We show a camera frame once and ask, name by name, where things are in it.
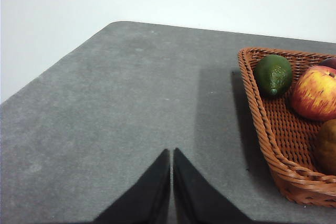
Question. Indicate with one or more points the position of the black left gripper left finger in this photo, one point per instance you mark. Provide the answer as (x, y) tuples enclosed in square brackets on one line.
[(149, 197)]

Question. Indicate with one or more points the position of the red yellow apple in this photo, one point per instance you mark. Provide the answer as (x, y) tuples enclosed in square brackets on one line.
[(317, 93)]

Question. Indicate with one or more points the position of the dark purple plum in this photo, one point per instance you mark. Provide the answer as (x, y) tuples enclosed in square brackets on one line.
[(329, 63)]

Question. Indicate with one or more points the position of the green avocado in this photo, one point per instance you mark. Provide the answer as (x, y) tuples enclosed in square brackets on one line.
[(273, 75)]

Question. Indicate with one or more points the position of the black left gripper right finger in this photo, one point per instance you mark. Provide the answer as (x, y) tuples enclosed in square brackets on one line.
[(194, 197)]

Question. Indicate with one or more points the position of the brown wicker basket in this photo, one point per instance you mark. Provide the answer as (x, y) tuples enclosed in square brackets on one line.
[(283, 129)]

